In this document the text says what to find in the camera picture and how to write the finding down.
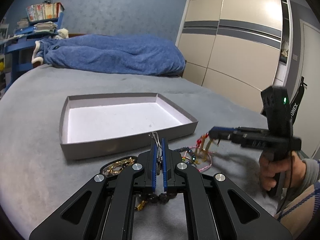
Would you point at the grey cardboard tray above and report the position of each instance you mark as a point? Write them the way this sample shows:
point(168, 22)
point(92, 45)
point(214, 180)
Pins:
point(94, 125)

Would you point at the row of books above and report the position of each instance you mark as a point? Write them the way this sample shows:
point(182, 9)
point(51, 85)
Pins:
point(44, 11)

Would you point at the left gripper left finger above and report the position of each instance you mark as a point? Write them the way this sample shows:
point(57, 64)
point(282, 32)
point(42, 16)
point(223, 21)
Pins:
point(104, 207)

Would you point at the blue desk shelf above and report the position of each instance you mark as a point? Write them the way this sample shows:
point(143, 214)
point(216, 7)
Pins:
point(26, 41)

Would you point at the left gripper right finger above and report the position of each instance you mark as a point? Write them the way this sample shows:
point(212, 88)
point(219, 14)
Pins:
point(215, 207)

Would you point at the white plush toy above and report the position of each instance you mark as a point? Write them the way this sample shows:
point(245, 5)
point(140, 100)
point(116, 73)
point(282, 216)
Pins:
point(62, 34)

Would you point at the stack of papers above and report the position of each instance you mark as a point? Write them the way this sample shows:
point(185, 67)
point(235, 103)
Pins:
point(45, 27)

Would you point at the blue fleece blanket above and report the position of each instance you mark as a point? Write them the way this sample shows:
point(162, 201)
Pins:
point(122, 54)

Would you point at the beige sliding wardrobe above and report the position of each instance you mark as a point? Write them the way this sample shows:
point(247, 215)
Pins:
point(233, 47)

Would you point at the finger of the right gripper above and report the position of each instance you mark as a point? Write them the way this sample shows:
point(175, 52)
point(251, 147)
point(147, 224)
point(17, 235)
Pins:
point(220, 133)
point(245, 130)

